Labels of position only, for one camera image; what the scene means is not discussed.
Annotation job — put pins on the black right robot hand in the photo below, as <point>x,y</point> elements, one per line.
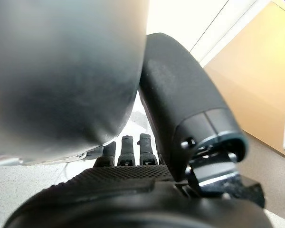
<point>180,95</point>

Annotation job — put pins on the tan wooden panel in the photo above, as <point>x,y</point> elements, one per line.
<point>256,71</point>

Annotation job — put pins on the silver right robot leg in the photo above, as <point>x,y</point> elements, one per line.
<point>61,71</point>

